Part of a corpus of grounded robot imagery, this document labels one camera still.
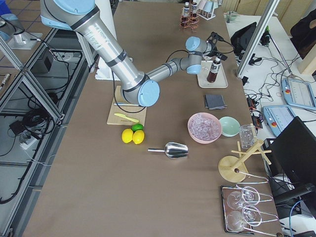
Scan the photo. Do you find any pink bowl of ice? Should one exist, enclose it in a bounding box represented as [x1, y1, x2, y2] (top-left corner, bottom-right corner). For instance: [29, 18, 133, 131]
[187, 113, 222, 144]

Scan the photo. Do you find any tea bottle front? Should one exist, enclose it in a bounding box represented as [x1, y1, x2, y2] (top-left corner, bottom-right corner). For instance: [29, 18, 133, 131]
[181, 2, 190, 27]

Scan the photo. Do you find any upturned wine glass two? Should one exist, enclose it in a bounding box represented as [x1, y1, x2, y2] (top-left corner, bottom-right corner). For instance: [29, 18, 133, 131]
[226, 205, 262, 233]

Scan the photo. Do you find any wooden glass stand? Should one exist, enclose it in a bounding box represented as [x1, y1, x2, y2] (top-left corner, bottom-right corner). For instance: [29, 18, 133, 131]
[218, 131, 272, 183]

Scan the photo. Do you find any lemon two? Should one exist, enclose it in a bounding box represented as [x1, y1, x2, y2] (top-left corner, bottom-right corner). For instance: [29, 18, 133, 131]
[132, 130, 145, 145]

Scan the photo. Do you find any green bowl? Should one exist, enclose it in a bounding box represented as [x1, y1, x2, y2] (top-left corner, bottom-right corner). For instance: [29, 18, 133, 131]
[219, 117, 240, 137]

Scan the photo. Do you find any black monitor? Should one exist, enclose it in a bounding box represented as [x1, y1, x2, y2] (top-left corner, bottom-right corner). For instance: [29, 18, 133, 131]
[269, 117, 316, 192]

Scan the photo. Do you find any copper wire bottle basket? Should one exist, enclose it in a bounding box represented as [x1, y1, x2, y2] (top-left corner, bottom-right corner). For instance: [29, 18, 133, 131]
[179, 8, 199, 32]

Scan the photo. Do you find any aluminium frame post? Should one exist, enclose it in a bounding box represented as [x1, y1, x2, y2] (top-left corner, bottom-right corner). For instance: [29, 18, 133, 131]
[236, 0, 279, 79]

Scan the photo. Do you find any steel muddler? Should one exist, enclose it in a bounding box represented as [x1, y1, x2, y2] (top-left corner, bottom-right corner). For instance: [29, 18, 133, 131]
[113, 102, 140, 107]

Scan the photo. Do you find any clear wine glass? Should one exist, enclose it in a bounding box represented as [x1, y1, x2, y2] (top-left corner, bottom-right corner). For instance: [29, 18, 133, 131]
[201, 56, 211, 72]

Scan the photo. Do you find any cream rabbit tray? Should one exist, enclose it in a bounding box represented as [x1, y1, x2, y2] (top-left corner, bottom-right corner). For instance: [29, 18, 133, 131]
[197, 60, 229, 89]

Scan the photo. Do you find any black framed tray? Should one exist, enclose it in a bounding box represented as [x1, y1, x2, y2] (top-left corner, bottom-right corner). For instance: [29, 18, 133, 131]
[220, 186, 282, 237]

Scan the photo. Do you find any upturned wine glass one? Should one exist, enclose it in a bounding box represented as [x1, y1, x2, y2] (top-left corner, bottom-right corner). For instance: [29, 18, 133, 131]
[226, 186, 260, 210]

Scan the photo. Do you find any clear tumbler glass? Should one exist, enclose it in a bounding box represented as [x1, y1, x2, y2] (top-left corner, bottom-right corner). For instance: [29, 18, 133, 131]
[239, 124, 255, 149]

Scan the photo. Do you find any green lime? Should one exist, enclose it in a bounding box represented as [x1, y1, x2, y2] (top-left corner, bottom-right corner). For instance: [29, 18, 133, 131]
[131, 123, 144, 132]

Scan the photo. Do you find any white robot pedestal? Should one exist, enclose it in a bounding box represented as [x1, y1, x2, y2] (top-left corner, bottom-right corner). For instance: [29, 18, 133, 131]
[77, 0, 119, 80]

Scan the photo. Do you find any white cup rack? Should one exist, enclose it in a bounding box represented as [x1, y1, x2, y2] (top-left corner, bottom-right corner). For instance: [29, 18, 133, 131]
[197, 0, 219, 20]

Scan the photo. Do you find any grey folded cloth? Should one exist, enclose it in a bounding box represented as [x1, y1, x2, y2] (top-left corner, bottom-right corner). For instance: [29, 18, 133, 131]
[204, 94, 227, 110]

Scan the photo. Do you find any tea bottle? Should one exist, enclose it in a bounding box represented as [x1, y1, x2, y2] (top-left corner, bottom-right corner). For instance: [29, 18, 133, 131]
[207, 57, 221, 83]
[181, 2, 190, 27]
[191, 0, 198, 22]

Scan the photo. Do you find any black equipment case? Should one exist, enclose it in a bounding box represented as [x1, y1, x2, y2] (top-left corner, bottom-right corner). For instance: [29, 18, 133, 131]
[231, 22, 257, 56]

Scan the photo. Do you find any wooden cutting board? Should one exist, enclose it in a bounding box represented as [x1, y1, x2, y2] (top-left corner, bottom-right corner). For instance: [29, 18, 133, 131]
[107, 85, 148, 126]

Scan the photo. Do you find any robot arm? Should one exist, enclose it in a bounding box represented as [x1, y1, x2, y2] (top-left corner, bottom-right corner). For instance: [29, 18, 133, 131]
[40, 0, 215, 107]

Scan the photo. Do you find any yellow plastic knife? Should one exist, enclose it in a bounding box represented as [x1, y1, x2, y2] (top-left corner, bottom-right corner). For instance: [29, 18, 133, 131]
[114, 113, 139, 123]

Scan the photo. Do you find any steel ice scoop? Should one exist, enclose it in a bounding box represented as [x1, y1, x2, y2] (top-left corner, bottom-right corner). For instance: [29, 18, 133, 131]
[148, 142, 189, 159]

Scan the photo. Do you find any lemon one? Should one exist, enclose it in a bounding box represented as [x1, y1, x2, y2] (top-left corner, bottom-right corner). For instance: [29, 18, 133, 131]
[121, 128, 134, 143]

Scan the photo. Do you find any tea bottle back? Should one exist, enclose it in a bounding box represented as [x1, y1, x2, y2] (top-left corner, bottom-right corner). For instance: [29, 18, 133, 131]
[191, 0, 198, 22]

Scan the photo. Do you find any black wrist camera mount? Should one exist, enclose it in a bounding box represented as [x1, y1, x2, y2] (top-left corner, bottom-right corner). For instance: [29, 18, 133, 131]
[204, 32, 235, 61]

